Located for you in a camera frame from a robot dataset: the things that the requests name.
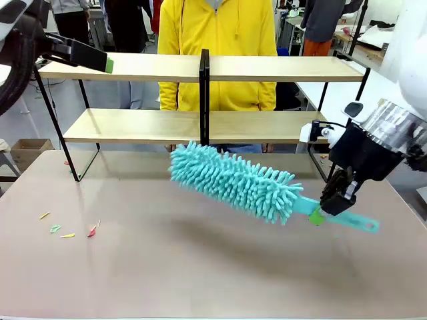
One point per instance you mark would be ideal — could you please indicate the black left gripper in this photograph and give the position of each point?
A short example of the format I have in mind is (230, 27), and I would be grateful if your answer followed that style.
(33, 36)

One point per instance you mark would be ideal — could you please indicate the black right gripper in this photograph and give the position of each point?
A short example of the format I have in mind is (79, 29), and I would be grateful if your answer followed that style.
(363, 156)

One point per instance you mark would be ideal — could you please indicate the teal microfibre duster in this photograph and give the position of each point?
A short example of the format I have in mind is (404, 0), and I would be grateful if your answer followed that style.
(230, 180)

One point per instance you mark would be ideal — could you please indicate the red paper scrap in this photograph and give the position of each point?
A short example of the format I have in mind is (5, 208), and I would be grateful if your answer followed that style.
(91, 231)

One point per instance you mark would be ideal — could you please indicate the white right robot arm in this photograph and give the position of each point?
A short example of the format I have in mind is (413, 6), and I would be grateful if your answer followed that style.
(410, 50)

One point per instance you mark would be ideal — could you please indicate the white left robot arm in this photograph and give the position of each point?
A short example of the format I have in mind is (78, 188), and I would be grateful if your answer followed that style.
(13, 8)

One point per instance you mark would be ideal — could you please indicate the person in grey top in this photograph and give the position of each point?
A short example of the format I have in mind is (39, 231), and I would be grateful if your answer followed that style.
(70, 26)

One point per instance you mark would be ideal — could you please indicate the person in dark clothes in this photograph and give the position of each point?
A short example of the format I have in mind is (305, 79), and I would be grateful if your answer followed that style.
(126, 23)

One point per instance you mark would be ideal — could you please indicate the person in red jacket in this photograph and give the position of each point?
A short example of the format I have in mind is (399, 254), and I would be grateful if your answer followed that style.
(155, 16)

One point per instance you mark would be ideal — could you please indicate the white grey wrist box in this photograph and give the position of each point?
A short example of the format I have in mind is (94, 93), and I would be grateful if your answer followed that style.
(354, 109)

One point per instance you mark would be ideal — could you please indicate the white side table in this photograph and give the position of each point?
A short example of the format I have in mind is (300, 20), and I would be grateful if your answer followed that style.
(337, 96)

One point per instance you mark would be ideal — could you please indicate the cardboard box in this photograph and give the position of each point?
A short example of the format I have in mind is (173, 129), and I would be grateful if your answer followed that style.
(26, 153)

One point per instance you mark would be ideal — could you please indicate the person in yellow hoodie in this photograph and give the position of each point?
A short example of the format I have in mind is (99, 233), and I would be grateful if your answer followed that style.
(217, 33)

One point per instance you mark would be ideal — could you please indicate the background wooden desk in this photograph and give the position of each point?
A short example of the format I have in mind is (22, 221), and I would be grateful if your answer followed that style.
(367, 50)

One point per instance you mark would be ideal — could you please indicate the black stand pole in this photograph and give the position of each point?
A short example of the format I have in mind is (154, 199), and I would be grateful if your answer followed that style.
(358, 26)

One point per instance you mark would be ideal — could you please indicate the person in orange trousers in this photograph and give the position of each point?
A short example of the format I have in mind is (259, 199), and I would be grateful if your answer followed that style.
(320, 20)

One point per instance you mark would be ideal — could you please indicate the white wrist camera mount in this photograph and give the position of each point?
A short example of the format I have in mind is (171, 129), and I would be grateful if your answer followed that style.
(312, 133)

